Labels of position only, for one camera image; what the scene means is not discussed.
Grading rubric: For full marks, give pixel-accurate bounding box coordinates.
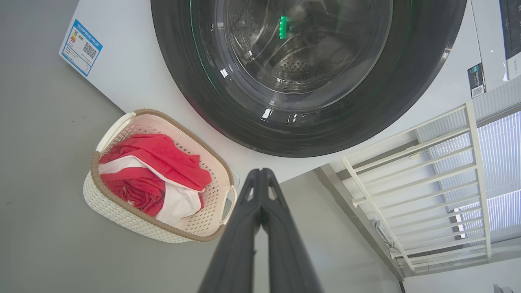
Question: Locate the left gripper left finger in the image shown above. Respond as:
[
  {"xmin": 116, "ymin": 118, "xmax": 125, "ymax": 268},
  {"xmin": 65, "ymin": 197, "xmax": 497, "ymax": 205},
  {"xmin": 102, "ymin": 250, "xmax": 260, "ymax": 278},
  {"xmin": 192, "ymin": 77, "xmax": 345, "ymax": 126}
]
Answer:
[{"xmin": 198, "ymin": 168, "xmax": 263, "ymax": 293}]

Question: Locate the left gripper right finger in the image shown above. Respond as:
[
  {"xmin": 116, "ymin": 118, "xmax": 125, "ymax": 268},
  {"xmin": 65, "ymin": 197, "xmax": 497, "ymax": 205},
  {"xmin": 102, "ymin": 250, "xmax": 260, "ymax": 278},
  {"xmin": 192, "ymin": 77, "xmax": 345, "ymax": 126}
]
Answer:
[{"xmin": 263, "ymin": 168, "xmax": 324, "ymax": 293}]

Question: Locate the red and white garment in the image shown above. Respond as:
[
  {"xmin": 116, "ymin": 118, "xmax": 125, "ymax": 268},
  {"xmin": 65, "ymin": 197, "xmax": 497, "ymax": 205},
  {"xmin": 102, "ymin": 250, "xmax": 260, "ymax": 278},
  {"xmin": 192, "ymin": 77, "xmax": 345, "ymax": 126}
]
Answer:
[{"xmin": 98, "ymin": 133, "xmax": 212, "ymax": 226}]

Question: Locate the black round washer door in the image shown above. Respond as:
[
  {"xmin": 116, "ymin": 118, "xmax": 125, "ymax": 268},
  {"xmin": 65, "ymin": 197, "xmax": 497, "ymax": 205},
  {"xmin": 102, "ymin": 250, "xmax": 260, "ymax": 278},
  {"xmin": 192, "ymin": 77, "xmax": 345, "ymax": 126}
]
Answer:
[{"xmin": 151, "ymin": 0, "xmax": 467, "ymax": 158}]

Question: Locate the cream basket with brown rim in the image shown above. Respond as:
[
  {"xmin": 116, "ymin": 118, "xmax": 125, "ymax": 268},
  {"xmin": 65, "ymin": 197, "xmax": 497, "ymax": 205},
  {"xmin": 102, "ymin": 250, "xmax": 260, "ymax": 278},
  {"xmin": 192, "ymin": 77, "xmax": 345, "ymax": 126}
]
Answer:
[{"xmin": 83, "ymin": 108, "xmax": 238, "ymax": 244}]

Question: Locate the stainless steel washing machine drum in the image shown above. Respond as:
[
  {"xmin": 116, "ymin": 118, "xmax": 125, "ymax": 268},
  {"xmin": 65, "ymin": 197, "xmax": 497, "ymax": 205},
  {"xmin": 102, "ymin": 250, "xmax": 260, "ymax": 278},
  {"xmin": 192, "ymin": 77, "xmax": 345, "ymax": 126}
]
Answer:
[{"xmin": 226, "ymin": 0, "xmax": 391, "ymax": 94}]

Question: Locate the white front-load washing machine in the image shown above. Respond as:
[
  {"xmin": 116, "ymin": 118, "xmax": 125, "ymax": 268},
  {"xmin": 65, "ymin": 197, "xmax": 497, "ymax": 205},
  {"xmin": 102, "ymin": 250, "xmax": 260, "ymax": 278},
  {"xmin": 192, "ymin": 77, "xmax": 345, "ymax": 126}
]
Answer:
[{"xmin": 58, "ymin": 0, "xmax": 521, "ymax": 184}]

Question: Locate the white slatted railing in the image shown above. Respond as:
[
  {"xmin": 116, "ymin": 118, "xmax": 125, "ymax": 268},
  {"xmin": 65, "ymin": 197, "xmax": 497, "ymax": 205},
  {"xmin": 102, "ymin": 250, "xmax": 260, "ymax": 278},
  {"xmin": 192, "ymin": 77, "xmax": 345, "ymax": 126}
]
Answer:
[{"xmin": 329, "ymin": 102, "xmax": 493, "ymax": 277}]

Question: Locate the dark QR code sticker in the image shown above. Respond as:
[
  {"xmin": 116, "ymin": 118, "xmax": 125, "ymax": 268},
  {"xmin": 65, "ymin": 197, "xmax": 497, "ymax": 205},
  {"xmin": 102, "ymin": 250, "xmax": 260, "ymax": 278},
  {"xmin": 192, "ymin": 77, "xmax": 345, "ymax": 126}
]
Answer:
[{"xmin": 467, "ymin": 63, "xmax": 487, "ymax": 99}]

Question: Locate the blue energy label sticker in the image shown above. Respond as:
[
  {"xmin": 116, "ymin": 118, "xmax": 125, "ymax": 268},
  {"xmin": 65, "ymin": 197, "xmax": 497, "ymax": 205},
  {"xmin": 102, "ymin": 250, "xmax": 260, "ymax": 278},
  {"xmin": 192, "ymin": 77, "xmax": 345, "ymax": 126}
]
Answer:
[{"xmin": 59, "ymin": 19, "xmax": 103, "ymax": 77}]

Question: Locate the black display panel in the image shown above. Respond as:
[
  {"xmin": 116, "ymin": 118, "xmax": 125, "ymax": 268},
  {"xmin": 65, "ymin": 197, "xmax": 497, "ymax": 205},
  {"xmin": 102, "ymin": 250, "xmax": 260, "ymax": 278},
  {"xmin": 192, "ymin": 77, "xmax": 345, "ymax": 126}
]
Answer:
[{"xmin": 499, "ymin": 0, "xmax": 521, "ymax": 61}]

